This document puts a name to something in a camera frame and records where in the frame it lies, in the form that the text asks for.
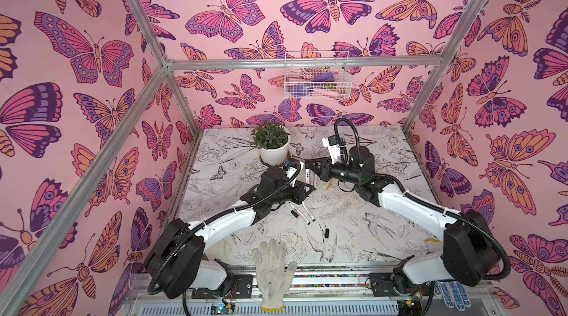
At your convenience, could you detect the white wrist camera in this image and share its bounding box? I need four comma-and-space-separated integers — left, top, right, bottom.
322, 136, 348, 164
285, 159, 305, 187

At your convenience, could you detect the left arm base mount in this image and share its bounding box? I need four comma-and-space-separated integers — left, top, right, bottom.
191, 259, 253, 301

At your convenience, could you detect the white wire basket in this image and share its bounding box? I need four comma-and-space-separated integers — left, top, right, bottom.
283, 55, 353, 101

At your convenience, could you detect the green circuit board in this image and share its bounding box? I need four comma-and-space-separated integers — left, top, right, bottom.
210, 303, 235, 315

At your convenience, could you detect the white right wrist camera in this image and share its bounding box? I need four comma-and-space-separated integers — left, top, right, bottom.
322, 136, 348, 164

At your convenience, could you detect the green plant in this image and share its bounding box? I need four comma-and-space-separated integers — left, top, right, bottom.
252, 122, 289, 150

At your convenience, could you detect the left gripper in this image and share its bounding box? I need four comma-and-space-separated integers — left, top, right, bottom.
267, 180, 313, 207

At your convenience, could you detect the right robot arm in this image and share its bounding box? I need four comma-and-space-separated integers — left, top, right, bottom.
306, 149, 512, 293

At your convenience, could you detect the white knit glove front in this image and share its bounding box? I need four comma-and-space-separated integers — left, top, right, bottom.
252, 239, 297, 312

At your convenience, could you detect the white plant pot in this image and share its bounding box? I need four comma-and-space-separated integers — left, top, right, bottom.
259, 130, 291, 166

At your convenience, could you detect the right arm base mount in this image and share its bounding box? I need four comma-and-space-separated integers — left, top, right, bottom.
367, 273, 431, 300

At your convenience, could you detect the blue dotted glove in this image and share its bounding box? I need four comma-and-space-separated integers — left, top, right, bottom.
433, 281, 472, 312

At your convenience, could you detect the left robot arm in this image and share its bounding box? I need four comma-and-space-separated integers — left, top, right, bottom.
143, 160, 315, 299

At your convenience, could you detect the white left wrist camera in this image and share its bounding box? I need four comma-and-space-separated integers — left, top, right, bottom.
285, 159, 305, 187

